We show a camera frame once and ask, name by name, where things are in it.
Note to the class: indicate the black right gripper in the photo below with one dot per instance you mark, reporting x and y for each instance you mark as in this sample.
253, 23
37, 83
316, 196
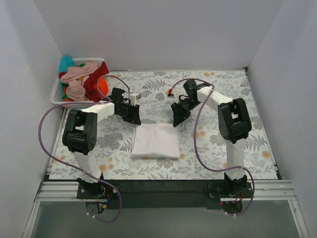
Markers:
184, 107

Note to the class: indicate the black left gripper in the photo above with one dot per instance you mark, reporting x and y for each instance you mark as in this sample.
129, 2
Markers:
126, 109

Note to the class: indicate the white t shirt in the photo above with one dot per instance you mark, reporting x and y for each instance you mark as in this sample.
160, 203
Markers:
160, 140

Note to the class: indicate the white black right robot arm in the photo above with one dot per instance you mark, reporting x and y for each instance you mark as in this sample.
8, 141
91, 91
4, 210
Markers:
234, 125

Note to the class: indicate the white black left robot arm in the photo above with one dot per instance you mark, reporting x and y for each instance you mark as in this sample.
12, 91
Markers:
80, 135

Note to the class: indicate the floral patterned table mat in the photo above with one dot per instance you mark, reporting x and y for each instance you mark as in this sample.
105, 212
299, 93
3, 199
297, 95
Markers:
202, 148

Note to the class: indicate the orange t shirt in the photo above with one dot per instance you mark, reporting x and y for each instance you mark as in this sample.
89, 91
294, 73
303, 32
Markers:
102, 86

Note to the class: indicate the red t shirt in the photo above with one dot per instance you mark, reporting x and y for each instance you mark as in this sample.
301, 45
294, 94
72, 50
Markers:
90, 84

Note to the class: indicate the pink t shirt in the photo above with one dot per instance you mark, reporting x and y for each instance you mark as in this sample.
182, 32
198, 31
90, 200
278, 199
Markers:
75, 79

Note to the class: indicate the green garment in basket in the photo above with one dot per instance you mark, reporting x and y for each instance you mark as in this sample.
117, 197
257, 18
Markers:
64, 94

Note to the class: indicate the white plastic laundry basket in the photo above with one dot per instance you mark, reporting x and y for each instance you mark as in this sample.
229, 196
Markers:
57, 91

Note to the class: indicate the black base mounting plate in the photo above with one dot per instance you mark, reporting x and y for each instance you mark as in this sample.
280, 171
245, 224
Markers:
162, 193

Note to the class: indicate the teal t shirt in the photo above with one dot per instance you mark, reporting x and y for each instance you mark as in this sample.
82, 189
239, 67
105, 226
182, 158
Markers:
65, 63

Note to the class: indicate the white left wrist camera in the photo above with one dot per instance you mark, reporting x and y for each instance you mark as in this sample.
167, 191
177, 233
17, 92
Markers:
134, 97

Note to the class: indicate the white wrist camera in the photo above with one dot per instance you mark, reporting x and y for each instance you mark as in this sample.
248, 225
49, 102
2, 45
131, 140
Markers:
134, 97
170, 94

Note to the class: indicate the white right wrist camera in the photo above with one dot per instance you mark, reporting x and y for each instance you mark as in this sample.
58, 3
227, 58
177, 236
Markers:
170, 94

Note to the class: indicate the aluminium frame rail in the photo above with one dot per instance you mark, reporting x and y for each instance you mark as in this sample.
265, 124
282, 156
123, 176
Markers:
53, 191

